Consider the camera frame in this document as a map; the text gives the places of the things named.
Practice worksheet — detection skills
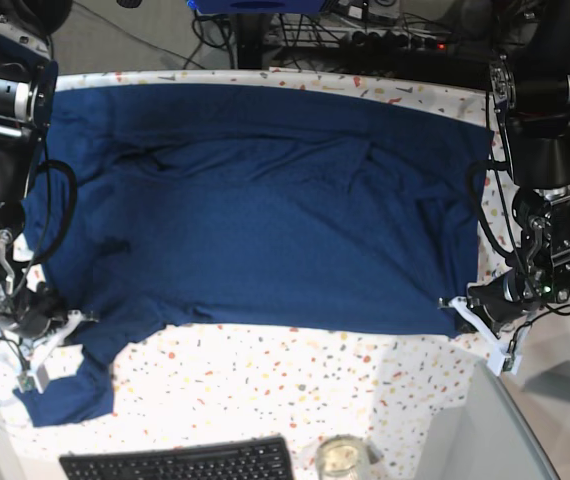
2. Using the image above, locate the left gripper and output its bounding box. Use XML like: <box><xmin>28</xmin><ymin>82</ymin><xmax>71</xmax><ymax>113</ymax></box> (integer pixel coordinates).
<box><xmin>457</xmin><ymin>277</ymin><xmax>540</xmax><ymax>334</ymax></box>

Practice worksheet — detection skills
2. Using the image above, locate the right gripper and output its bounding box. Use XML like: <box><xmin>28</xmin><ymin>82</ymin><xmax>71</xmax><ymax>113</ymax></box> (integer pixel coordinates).
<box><xmin>0</xmin><ymin>282</ymin><xmax>68</xmax><ymax>340</ymax></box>

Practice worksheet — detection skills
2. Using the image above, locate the dark blue t-shirt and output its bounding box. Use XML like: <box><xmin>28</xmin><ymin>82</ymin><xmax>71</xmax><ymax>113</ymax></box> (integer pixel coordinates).
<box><xmin>20</xmin><ymin>85</ymin><xmax>491</xmax><ymax>427</ymax></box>

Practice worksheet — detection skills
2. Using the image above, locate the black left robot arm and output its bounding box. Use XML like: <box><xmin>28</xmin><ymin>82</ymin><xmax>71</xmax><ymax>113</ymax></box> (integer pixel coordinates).
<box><xmin>466</xmin><ymin>1</ymin><xmax>570</xmax><ymax>333</ymax></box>

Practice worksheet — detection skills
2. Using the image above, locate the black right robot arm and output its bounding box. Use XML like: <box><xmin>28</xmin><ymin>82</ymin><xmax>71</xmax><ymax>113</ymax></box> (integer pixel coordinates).
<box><xmin>0</xmin><ymin>1</ymin><xmax>76</xmax><ymax>339</ymax></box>

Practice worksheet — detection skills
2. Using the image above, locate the white terrazzo tablecloth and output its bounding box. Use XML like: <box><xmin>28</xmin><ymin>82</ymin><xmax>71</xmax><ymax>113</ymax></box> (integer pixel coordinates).
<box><xmin>0</xmin><ymin>70</ymin><xmax>515</xmax><ymax>479</ymax></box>

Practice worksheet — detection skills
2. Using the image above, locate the grey monitor back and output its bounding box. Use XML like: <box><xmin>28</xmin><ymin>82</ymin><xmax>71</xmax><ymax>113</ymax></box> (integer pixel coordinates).
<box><xmin>415</xmin><ymin>364</ymin><xmax>559</xmax><ymax>480</ymax></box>

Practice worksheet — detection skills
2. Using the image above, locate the glass jar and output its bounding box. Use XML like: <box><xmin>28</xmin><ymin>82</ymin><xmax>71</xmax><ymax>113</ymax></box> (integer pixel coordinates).
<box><xmin>315</xmin><ymin>435</ymin><xmax>371</xmax><ymax>480</ymax></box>

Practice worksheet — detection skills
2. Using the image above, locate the black keyboard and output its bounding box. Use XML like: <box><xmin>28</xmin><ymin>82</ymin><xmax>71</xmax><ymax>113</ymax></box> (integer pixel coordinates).
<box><xmin>59</xmin><ymin>436</ymin><xmax>294</xmax><ymax>480</ymax></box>

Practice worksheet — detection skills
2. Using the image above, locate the black power strip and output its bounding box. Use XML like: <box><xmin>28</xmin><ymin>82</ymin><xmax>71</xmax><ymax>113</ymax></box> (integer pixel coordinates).
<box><xmin>347</xmin><ymin>30</ymin><xmax>448</xmax><ymax>54</ymax></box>

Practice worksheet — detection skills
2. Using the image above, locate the blue box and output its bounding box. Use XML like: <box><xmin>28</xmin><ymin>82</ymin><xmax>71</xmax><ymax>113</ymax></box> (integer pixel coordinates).
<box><xmin>187</xmin><ymin>0</ymin><xmax>336</xmax><ymax>15</ymax></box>

